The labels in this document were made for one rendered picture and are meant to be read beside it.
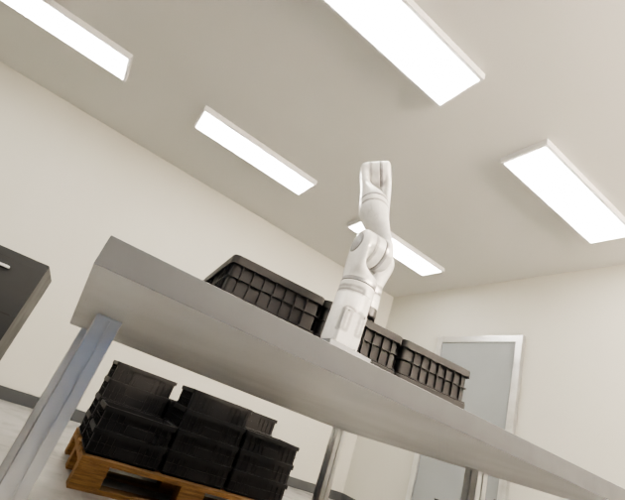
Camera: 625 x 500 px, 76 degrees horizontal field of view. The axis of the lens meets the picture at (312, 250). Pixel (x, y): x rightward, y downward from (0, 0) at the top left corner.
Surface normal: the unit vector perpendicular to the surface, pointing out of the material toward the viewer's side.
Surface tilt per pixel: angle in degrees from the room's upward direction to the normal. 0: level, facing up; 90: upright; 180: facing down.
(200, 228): 90
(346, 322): 90
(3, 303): 90
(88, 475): 90
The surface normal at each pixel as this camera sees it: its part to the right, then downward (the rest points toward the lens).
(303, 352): 0.52, -0.20
